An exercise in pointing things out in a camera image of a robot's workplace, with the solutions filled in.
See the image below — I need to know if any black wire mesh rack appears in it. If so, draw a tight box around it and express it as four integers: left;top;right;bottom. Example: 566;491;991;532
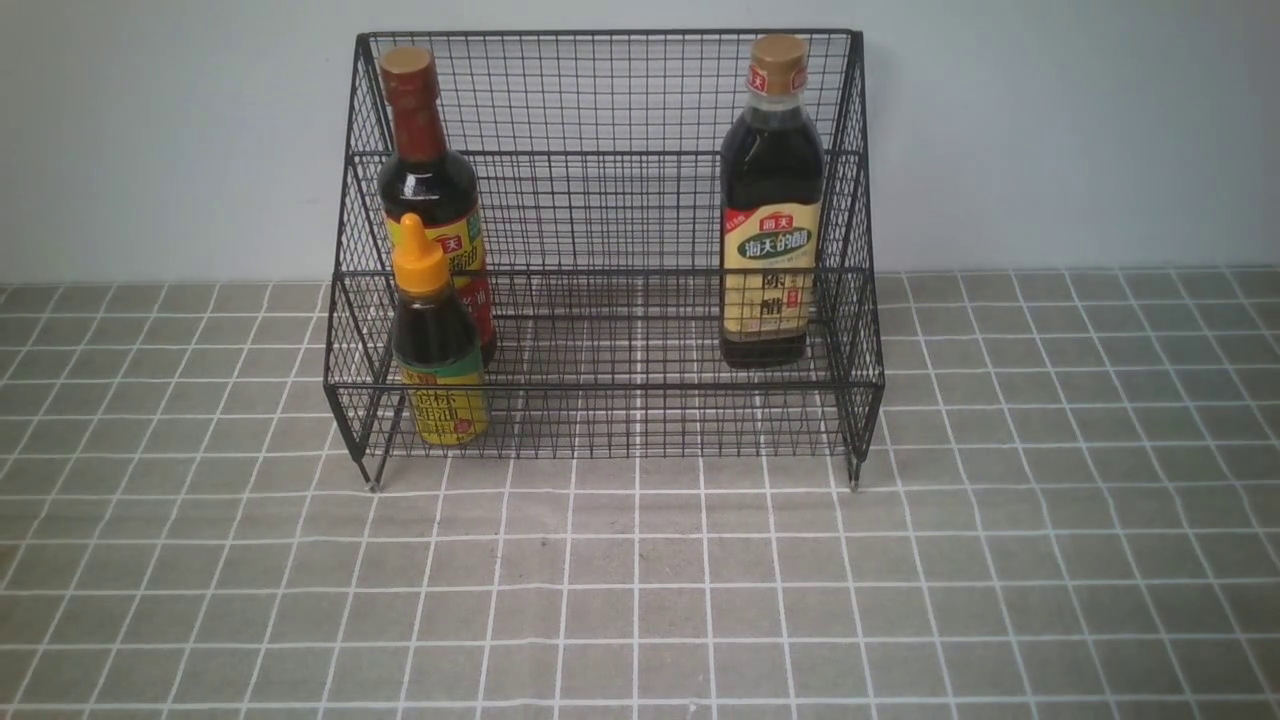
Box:
323;28;886;489

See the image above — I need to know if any small bottle orange cap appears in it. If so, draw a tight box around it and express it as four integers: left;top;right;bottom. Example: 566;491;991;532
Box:
390;213;489;447

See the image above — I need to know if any soy sauce bottle red label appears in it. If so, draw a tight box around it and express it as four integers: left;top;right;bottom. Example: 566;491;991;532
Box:
378;46;497;364

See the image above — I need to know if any vinegar bottle beige label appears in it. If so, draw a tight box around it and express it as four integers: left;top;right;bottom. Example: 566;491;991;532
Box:
719;35;826;370

